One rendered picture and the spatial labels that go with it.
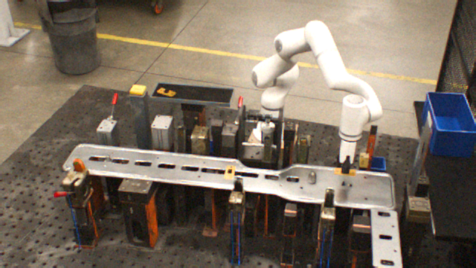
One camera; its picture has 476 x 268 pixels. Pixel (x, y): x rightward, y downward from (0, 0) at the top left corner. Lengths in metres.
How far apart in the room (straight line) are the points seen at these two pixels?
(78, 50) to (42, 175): 2.30
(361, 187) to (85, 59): 3.37
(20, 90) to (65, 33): 0.62
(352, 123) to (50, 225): 1.42
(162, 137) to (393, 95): 2.81
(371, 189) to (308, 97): 2.50
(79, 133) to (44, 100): 1.76
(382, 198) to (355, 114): 0.40
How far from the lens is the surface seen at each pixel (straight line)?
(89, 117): 3.29
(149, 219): 2.31
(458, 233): 2.16
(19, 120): 4.73
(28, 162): 3.05
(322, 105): 4.62
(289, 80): 2.69
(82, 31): 5.02
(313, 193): 2.24
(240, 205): 2.13
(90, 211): 2.41
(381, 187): 2.31
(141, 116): 2.64
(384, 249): 2.07
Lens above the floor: 2.48
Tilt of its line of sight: 36 degrees down
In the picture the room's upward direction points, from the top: straight up
